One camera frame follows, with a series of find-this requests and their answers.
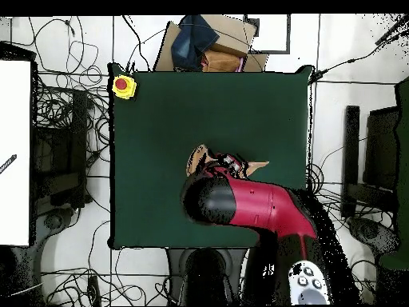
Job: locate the tan terry towel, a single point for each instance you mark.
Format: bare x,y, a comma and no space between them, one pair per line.
255,166

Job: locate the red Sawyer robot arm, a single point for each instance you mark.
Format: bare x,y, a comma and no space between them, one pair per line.
262,204

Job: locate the black flat bar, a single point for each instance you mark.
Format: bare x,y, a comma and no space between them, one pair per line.
351,137

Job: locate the dark green table cloth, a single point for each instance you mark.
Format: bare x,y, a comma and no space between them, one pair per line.
159,128

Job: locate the pink cloth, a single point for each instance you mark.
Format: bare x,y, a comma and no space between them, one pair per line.
242,64

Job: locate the brown folded cloth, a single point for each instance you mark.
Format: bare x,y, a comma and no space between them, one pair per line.
220,62

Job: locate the yellow emergency stop button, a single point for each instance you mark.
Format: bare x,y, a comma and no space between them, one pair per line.
127,92

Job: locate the blue jeans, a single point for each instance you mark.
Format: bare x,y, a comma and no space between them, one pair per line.
191,41

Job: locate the brown cardboard box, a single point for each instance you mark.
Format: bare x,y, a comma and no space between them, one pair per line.
230,35

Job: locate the black panel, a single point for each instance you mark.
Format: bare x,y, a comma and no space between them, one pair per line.
381,147

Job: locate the black round knob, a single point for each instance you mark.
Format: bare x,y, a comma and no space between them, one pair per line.
368,232
53,221

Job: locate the dark grey stand base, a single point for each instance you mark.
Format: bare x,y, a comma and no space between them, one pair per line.
377,236
44,236

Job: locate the black equipment rack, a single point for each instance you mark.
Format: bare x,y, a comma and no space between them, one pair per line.
60,153

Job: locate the dark green fabric panel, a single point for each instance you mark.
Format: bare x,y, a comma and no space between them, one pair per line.
404,160

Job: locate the black power strip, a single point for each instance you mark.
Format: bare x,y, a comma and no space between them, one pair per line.
93,289

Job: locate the white panel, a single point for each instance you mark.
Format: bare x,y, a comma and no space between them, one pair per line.
14,128

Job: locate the striped black rod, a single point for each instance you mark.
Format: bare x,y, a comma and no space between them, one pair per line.
9,162

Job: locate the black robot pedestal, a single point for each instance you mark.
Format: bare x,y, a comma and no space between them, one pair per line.
204,275

